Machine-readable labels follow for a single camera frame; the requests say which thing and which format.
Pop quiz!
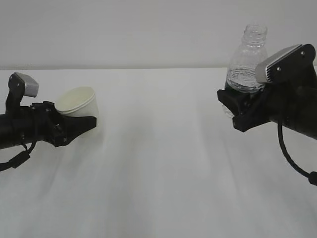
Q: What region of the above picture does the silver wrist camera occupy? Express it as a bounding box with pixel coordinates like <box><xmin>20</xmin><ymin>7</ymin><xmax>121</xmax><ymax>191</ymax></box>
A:
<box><xmin>14</xmin><ymin>72</ymin><xmax>39</xmax><ymax>98</ymax></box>
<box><xmin>255</xmin><ymin>44</ymin><xmax>303</xmax><ymax>84</ymax></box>

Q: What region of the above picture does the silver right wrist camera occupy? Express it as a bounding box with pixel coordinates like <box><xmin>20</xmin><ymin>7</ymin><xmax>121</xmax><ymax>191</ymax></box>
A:
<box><xmin>255</xmin><ymin>44</ymin><xmax>303</xmax><ymax>84</ymax></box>

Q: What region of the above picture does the clear water bottle green label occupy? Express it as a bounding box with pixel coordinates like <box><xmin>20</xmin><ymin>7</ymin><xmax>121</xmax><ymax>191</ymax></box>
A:
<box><xmin>222</xmin><ymin>23</ymin><xmax>268</xmax><ymax>119</ymax></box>

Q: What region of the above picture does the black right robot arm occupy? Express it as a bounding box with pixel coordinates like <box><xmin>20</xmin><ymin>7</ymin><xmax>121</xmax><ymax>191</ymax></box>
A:
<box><xmin>217</xmin><ymin>44</ymin><xmax>317</xmax><ymax>138</ymax></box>

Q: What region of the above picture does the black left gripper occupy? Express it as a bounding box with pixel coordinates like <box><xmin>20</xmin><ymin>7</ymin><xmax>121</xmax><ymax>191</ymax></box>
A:
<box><xmin>14</xmin><ymin>101</ymin><xmax>97</xmax><ymax>147</ymax></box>

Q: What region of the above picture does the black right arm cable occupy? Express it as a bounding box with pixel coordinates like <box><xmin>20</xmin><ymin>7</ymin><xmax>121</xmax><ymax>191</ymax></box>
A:
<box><xmin>277</xmin><ymin>119</ymin><xmax>317</xmax><ymax>186</ymax></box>

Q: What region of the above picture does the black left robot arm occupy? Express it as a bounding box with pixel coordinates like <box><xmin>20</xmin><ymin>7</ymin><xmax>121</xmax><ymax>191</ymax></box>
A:
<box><xmin>0</xmin><ymin>101</ymin><xmax>97</xmax><ymax>149</ymax></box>

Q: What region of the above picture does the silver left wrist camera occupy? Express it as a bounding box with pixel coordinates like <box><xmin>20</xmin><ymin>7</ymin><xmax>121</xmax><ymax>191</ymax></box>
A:
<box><xmin>14</xmin><ymin>72</ymin><xmax>39</xmax><ymax>98</ymax></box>

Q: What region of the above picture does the white paper cup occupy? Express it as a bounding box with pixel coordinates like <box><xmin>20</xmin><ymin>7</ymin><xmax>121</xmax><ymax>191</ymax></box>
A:
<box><xmin>54</xmin><ymin>86</ymin><xmax>100</xmax><ymax>136</ymax></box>

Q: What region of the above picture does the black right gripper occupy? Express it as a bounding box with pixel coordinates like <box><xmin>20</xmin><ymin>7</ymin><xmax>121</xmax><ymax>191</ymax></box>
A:
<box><xmin>217</xmin><ymin>44</ymin><xmax>317</xmax><ymax>133</ymax></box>

